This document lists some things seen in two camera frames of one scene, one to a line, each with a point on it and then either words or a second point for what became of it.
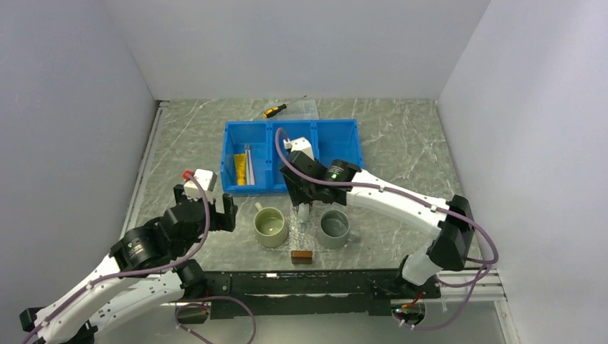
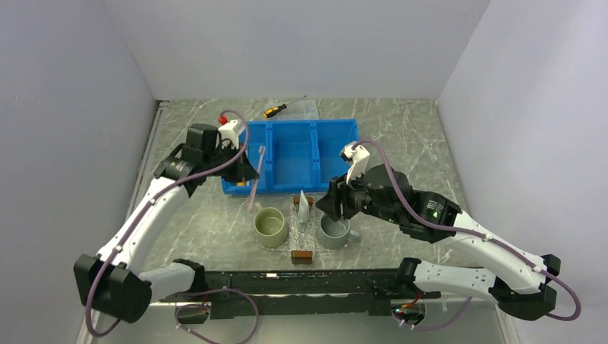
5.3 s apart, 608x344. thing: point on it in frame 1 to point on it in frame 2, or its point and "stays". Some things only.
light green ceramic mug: (269, 226) stays
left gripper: (221, 221) to (243, 171)
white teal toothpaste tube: (303, 212) stays
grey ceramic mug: (333, 230) stays
